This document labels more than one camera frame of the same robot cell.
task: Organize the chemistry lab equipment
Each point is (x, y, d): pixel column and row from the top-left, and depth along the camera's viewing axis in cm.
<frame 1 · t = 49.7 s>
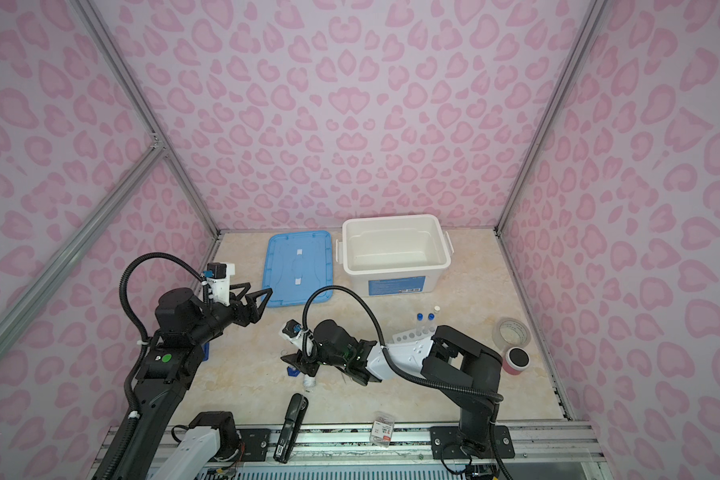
left hand: (258, 284, 72), fingers open
right hand: (288, 348, 77), fingers open
white plastic storage bin: (394, 255, 112), point 2 cm above the table
blue plastic bin lid: (295, 264, 112), on the table
blue capped test tube: (419, 316, 80), point 17 cm above the table
white blue small bottle: (309, 381, 83), point 2 cm above the table
clear round petri dish: (510, 332, 94), on the table

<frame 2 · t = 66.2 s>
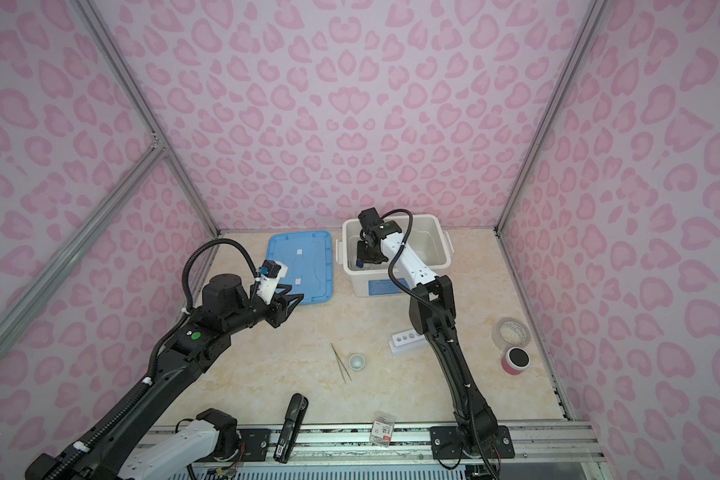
left hand: (295, 286, 74), fingers open
right hand: (367, 254, 102), fingers closed
metal tweezers: (338, 361, 88), on the table
small white ceramic bowl: (357, 362, 88), on the table
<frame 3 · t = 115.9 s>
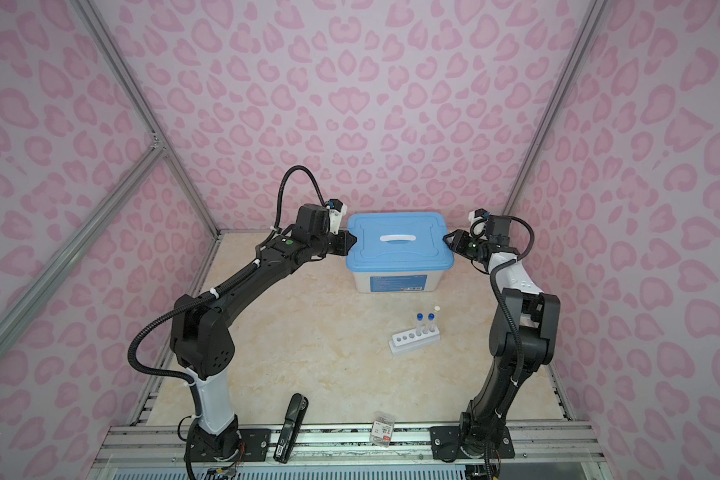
left hand: (357, 233, 85), fingers closed
right hand: (451, 236, 93), fingers open
blue plastic bin lid: (392, 241, 95), point 18 cm above the table
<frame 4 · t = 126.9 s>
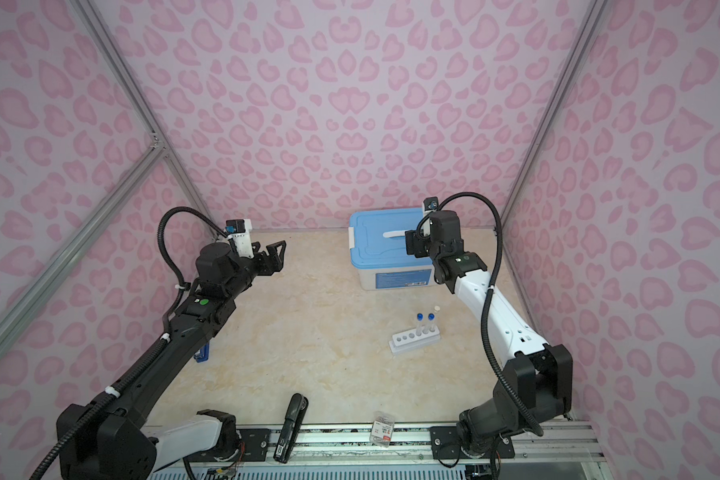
left hand: (273, 237, 76), fingers open
right hand: (424, 227, 82), fingers open
